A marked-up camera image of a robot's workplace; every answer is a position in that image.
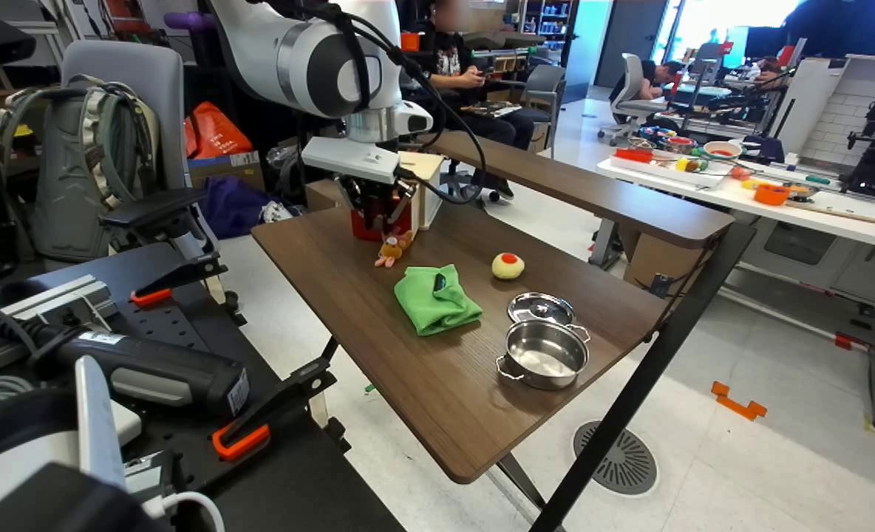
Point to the black table frame leg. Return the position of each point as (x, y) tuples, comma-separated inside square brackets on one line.
[(656, 358)]

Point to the orange bag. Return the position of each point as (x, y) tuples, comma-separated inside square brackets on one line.
[(214, 134)]

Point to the grey mesh office chair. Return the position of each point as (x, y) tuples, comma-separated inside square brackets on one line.
[(635, 89)]

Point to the orange small bowl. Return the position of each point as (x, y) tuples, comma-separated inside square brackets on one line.
[(772, 196)]

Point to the white upright post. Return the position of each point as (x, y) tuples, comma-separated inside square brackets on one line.
[(98, 423)]

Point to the orange flat block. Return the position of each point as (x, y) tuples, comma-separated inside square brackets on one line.
[(635, 156)]

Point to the yellow ball with red spot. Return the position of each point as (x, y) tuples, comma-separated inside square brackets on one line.
[(508, 268)]

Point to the purple cloth bag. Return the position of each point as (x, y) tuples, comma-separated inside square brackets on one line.
[(233, 206)]

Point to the white slatted board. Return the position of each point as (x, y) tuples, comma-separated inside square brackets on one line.
[(852, 107)]

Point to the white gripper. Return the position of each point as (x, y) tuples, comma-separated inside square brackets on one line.
[(351, 157)]

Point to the seated person in black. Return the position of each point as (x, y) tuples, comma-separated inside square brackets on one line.
[(478, 89)]

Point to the round metal floor drain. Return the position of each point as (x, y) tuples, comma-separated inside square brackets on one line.
[(617, 459)]

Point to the orange plush toy animal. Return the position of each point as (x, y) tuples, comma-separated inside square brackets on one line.
[(393, 253)]

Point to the orange floor marker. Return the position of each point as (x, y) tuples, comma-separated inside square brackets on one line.
[(741, 404)]

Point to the long dark wooden bench table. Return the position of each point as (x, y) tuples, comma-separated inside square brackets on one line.
[(595, 188)]

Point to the white work table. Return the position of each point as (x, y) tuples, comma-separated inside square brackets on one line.
[(812, 211)]

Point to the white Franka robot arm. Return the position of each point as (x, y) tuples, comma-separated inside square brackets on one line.
[(301, 60)]

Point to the steel pot lid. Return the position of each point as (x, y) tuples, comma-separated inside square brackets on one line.
[(540, 310)]

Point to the cardboard box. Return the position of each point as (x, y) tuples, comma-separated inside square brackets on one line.
[(662, 265)]

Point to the green folded cloth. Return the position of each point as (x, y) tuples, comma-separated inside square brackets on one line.
[(437, 299)]

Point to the grey camouflage backpack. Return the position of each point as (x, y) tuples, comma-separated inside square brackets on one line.
[(72, 166)]

